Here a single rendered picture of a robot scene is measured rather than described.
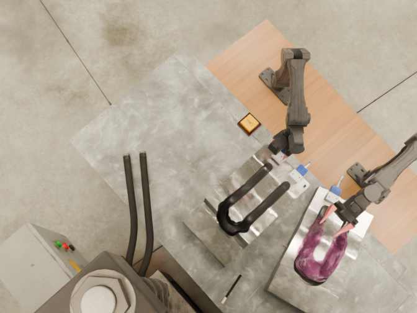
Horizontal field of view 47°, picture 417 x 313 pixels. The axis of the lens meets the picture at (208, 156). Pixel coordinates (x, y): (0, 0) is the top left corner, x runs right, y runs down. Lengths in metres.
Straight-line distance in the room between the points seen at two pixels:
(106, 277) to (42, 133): 2.38
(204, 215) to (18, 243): 0.83
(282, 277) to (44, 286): 0.95
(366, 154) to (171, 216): 0.92
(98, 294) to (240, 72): 1.64
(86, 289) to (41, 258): 0.64
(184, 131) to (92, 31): 1.40
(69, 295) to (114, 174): 1.31
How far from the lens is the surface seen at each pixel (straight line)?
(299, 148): 1.84
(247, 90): 2.27
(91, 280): 0.85
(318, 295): 2.03
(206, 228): 2.03
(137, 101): 2.25
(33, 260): 1.49
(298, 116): 1.81
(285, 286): 2.00
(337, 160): 2.24
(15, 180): 3.15
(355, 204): 1.68
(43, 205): 3.06
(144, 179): 2.08
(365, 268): 2.20
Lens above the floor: 2.88
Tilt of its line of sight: 75 degrees down
